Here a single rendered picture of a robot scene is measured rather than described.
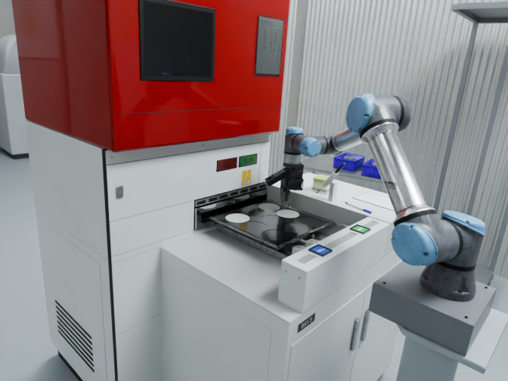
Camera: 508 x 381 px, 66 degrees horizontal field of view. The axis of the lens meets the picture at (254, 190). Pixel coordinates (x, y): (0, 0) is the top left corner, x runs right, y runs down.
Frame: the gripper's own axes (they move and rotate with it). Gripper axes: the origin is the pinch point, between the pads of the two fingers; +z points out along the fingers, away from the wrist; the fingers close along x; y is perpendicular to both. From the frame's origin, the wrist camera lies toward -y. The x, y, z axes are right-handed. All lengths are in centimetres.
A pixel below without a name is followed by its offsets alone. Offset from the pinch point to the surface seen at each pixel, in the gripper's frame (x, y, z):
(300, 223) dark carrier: -16.3, 2.6, 1.4
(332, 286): -55, 0, 7
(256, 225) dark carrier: -17.1, -16.1, 1.4
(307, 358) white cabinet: -62, -8, 28
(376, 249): -38.8, 24.6, 3.3
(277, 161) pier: 245, 74, 41
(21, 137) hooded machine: 456, -243, 61
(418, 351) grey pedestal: -74, 22, 20
